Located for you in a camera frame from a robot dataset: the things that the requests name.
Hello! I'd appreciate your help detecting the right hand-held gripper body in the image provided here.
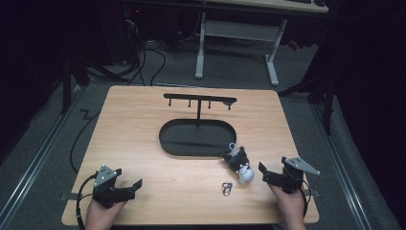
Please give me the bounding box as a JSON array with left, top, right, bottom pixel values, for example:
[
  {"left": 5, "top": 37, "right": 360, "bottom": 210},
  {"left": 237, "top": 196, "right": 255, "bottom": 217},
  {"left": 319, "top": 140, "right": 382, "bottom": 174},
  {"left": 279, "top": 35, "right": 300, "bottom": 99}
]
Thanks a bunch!
[{"left": 261, "top": 155, "right": 322, "bottom": 195}]

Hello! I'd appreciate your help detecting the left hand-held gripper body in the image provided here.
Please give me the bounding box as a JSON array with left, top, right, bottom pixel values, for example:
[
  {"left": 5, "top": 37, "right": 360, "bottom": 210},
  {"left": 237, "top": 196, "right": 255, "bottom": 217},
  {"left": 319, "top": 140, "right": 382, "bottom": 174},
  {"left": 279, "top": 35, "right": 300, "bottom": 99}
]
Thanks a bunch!
[{"left": 91, "top": 164, "right": 137, "bottom": 210}]

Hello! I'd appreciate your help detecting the black and white plush keychain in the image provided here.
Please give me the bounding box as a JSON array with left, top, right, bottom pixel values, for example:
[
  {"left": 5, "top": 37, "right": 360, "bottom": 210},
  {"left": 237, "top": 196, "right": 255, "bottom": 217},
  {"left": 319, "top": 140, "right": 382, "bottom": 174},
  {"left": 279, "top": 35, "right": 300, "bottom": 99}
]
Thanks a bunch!
[{"left": 222, "top": 142, "right": 256, "bottom": 185}]

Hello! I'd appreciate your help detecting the small metal key ring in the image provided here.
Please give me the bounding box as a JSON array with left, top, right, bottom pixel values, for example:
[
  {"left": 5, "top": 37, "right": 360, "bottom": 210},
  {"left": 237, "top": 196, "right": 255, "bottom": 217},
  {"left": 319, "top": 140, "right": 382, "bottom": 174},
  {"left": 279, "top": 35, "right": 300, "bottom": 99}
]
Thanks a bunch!
[{"left": 221, "top": 181, "right": 234, "bottom": 197}]

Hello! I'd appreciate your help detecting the black key rack with tray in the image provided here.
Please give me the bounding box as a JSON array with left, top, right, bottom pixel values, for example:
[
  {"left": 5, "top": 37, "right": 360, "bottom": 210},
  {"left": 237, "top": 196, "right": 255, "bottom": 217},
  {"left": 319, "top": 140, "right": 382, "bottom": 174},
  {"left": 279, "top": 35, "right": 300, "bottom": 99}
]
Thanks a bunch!
[{"left": 158, "top": 92, "right": 238, "bottom": 158}]

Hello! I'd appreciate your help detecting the person's left hand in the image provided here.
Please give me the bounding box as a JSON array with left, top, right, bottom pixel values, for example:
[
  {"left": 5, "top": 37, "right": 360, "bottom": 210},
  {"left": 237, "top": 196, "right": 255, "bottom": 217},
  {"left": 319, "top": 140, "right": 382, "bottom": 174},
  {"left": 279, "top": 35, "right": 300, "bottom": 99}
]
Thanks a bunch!
[{"left": 83, "top": 197, "right": 127, "bottom": 230}]

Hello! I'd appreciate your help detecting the person's right hand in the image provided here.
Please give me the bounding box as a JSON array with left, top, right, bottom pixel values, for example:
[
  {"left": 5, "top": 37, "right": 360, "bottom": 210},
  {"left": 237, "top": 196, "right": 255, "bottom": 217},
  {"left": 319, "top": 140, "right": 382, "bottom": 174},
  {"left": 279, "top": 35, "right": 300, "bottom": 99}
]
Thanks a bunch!
[{"left": 267, "top": 183, "right": 308, "bottom": 230}]

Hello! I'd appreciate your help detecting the black metal stand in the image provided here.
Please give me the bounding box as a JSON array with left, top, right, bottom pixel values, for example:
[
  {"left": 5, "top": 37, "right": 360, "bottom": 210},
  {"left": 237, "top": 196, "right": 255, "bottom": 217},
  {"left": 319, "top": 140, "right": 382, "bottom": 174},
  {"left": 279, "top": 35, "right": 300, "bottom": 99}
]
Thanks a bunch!
[
  {"left": 277, "top": 71, "right": 337, "bottom": 136},
  {"left": 59, "top": 52, "right": 129, "bottom": 115}
]

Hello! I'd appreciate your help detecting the white-framed wooden desk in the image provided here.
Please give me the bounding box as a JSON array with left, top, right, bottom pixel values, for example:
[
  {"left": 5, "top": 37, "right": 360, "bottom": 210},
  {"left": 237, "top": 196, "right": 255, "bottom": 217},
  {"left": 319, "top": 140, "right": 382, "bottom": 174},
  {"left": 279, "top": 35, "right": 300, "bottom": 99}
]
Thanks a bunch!
[{"left": 193, "top": 0, "right": 329, "bottom": 88}]

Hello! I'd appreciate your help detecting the black computer tower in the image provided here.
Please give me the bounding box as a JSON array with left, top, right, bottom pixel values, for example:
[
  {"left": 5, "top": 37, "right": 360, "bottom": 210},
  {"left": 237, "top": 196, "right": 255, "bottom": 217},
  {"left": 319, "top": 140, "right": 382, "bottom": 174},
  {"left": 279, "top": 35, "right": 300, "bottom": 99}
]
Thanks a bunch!
[{"left": 122, "top": 5, "right": 146, "bottom": 66}]

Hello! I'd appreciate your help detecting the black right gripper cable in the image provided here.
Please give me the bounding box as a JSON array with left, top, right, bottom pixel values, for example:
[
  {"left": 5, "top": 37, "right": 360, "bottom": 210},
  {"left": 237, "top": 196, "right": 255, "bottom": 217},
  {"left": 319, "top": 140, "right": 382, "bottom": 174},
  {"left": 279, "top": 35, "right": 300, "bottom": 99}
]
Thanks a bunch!
[{"left": 300, "top": 179, "right": 312, "bottom": 219}]

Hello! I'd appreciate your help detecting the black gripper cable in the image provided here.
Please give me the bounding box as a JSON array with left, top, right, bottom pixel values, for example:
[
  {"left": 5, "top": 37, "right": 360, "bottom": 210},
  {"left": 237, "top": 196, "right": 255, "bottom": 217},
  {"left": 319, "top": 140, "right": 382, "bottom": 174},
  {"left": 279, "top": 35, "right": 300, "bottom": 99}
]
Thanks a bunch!
[
  {"left": 300, "top": 179, "right": 312, "bottom": 219},
  {"left": 75, "top": 172, "right": 98, "bottom": 230}
]

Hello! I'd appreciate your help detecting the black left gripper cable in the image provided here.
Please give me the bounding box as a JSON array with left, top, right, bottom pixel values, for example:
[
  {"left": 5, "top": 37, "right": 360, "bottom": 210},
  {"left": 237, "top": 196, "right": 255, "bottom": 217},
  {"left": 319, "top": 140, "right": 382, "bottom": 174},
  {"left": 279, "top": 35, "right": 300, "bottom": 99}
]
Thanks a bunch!
[{"left": 75, "top": 172, "right": 98, "bottom": 230}]

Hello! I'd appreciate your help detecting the black floor cable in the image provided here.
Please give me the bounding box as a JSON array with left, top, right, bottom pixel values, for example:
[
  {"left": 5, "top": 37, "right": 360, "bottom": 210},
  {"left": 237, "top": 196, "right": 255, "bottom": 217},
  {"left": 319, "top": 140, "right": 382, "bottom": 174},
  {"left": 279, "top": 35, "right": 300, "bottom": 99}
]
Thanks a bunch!
[{"left": 69, "top": 108, "right": 102, "bottom": 174}]

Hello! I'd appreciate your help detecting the metal floor rail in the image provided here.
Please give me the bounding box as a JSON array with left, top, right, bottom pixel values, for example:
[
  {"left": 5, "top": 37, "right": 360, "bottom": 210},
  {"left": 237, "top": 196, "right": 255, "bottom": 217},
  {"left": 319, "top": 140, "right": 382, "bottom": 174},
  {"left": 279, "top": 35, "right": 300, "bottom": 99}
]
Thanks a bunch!
[
  {"left": 0, "top": 85, "right": 84, "bottom": 226},
  {"left": 309, "top": 101, "right": 373, "bottom": 230}
]

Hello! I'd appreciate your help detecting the bundle of black cables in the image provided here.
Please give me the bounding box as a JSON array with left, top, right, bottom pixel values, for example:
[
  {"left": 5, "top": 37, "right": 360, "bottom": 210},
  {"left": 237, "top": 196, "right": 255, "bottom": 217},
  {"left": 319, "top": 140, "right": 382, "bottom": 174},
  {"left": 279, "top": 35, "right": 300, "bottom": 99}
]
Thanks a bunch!
[{"left": 125, "top": 39, "right": 168, "bottom": 87}]

